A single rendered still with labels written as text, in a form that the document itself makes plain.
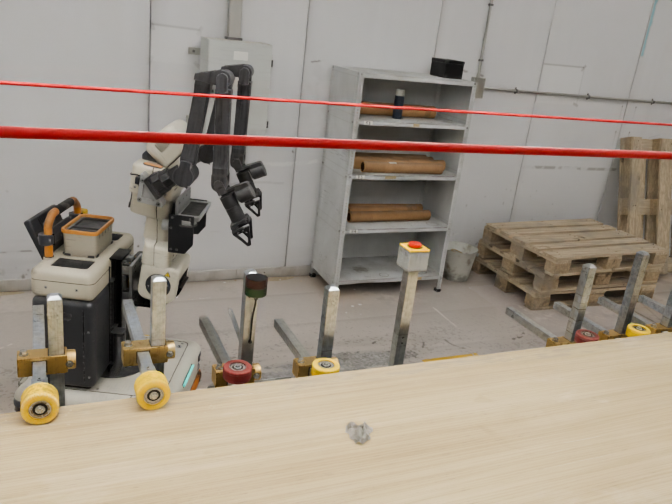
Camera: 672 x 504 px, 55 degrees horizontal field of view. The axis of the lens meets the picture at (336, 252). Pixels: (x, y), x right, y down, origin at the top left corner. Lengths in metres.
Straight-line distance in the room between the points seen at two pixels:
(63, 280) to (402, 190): 2.99
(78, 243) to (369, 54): 2.63
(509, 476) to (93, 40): 3.42
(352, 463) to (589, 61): 4.77
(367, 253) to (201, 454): 3.70
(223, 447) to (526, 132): 4.45
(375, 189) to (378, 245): 0.46
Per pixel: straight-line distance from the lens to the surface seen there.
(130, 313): 2.02
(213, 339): 2.09
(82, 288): 2.72
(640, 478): 1.79
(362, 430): 1.65
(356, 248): 5.02
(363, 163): 4.46
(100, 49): 4.25
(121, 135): 0.48
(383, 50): 4.77
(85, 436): 1.62
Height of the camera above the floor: 1.84
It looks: 19 degrees down
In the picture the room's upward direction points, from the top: 7 degrees clockwise
